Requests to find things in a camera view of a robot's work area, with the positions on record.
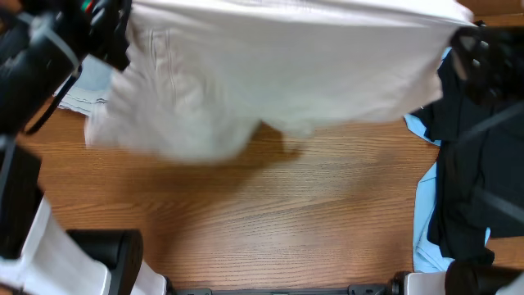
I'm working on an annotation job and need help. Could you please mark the beige khaki shorts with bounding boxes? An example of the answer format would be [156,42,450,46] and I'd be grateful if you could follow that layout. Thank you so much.
[85,0,472,162]

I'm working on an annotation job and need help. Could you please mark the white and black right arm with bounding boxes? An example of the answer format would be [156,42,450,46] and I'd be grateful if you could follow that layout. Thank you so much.
[389,22,523,294]

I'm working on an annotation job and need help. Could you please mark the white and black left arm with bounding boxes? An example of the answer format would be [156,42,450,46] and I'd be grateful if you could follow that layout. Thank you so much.
[1,0,174,295]

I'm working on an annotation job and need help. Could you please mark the folded light blue denim shorts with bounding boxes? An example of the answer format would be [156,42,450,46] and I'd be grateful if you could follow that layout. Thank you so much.
[59,56,113,116]

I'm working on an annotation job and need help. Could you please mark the light blue t-shirt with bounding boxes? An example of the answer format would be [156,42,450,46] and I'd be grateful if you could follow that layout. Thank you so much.
[404,47,491,275]

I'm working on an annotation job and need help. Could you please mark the black t-shirt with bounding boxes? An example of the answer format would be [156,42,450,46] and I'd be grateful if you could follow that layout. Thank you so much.
[411,54,523,265]

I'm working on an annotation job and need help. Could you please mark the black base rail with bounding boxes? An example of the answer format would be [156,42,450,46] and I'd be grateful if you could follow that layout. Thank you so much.
[166,272,409,295]

